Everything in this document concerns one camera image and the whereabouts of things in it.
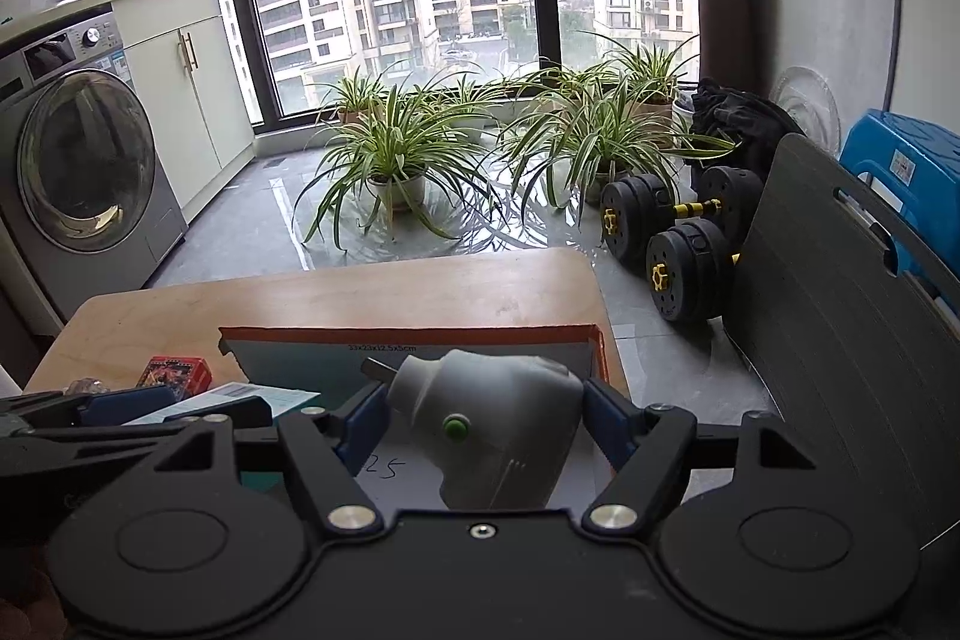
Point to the white plug heater green button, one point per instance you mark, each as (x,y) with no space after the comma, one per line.
(499,428)

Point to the spider plant white pot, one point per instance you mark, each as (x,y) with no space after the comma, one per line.
(407,144)

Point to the black dumbbell rear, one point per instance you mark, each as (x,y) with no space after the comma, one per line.
(636,207)

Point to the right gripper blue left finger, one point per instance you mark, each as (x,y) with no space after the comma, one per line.
(324,453)

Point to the clear repellent liquid bottle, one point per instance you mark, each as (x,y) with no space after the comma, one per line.
(86,386)

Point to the black dumbbell front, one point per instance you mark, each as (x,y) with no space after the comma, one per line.
(690,269)

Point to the black dumbbell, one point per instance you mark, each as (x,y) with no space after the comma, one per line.
(690,269)
(636,207)

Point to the white fan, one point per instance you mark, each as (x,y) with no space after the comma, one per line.
(804,94)

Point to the black bag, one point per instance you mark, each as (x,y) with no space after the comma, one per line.
(752,122)

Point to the grey front-load washing machine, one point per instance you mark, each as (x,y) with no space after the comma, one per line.
(86,206)

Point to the white power adapter box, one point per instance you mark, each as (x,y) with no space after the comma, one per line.
(265,403)

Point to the brown rolled mat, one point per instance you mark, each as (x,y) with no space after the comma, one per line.
(727,44)

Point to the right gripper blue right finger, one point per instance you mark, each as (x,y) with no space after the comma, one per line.
(647,449)

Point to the red playing card box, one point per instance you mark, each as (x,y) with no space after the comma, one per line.
(184,376)

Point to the orange cardboard box tray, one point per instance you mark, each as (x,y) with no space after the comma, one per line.
(328,361)

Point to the grey folding lap board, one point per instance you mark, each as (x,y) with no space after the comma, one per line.
(857,356)

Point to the right spider plant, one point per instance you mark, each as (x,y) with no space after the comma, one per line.
(617,117)

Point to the blue plastic stool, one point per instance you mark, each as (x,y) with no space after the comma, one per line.
(916,163)

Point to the white cabinet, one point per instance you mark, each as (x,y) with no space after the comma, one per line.
(185,75)

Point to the spider plant terracotta pot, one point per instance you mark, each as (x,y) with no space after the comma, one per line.
(353,97)

